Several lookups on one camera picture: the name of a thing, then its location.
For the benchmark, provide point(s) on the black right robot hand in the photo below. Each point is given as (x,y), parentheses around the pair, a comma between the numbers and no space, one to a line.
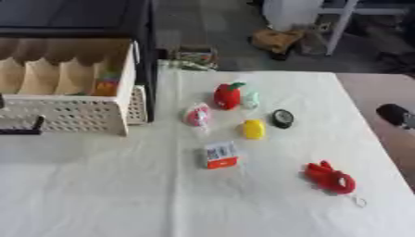
(394,114)

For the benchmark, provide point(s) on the orange toy in drawer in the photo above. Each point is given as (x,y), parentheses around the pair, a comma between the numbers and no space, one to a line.
(106,85)

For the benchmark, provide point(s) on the pale compartment drawer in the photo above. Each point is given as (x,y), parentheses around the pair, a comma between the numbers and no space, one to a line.
(75,115)

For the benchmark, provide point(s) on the black round tape measure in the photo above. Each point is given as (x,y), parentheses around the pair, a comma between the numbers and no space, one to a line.
(282,118)

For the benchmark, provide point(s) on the tan bag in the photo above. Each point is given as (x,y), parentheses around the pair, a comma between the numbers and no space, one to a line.
(275,40)

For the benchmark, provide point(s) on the white container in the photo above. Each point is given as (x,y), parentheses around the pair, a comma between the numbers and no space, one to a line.
(292,14)

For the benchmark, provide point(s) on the pale green small toy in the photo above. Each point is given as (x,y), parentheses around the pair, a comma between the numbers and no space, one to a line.
(250,100)

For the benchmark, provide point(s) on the red toy pepper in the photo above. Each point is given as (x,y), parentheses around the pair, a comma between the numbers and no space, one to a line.
(226,95)

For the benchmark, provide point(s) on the white and orange box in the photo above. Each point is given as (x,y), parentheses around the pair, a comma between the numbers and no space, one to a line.
(221,154)

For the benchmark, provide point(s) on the pink wrapped packet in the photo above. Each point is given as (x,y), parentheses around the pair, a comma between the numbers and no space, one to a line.
(197,115)

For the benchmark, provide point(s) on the colourful printed packet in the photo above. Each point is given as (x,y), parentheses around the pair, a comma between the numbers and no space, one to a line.
(193,60)

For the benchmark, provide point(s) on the white table frame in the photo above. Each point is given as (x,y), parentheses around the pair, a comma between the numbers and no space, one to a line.
(346,18)

